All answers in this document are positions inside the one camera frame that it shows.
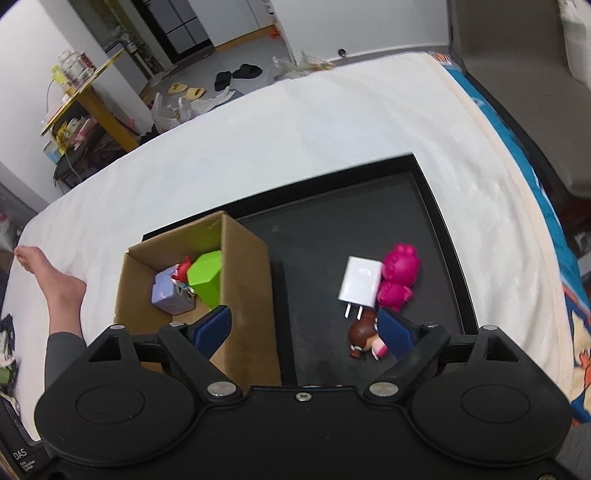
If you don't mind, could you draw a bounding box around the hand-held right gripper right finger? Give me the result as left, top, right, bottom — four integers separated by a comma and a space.
363, 308, 522, 402

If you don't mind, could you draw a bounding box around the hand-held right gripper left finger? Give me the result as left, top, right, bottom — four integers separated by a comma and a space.
88, 305, 242, 403

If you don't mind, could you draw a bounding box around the brown-haired doll figure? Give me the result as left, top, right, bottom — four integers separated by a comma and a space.
347, 310, 389, 361

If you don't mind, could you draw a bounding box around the green plastic box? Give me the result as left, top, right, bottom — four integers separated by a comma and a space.
186, 249, 223, 309

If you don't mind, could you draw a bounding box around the purple cube toy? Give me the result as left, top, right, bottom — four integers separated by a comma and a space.
151, 264, 197, 315

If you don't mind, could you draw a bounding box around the brown cardboard box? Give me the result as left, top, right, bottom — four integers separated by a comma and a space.
113, 211, 282, 386

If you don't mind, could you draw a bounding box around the white wall charger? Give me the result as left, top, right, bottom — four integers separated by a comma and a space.
338, 256, 384, 321

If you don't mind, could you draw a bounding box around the pink toy figure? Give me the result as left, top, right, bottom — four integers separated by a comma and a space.
376, 243, 422, 311

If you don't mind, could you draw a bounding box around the blue and red toy figure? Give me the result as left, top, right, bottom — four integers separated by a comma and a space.
173, 257, 199, 296

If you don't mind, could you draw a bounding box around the black tray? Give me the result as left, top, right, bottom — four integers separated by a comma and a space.
141, 152, 478, 386

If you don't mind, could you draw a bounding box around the pile of clothes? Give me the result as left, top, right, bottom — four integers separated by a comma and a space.
0, 314, 19, 398

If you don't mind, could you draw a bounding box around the person's left leg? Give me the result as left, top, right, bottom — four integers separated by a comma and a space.
14, 244, 88, 402

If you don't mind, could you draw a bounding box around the blue printed bed sheet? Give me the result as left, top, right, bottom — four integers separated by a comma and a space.
427, 50, 591, 423

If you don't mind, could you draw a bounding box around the white plastic bag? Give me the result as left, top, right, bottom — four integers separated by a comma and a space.
150, 88, 241, 132

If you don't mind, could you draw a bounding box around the yellow side table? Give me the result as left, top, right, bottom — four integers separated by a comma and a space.
39, 46, 141, 153

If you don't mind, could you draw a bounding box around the clear plastic bag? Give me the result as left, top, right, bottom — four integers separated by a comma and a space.
270, 50, 335, 84

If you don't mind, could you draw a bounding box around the clear glass jar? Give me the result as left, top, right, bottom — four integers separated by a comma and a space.
56, 47, 86, 84

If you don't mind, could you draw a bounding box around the grey chair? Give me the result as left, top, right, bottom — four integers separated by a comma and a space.
448, 0, 591, 199

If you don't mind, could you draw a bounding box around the black-framed glass door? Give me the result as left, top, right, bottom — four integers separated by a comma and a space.
131, 0, 215, 63

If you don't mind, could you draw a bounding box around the white cabinet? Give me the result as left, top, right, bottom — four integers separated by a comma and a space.
201, 0, 278, 49

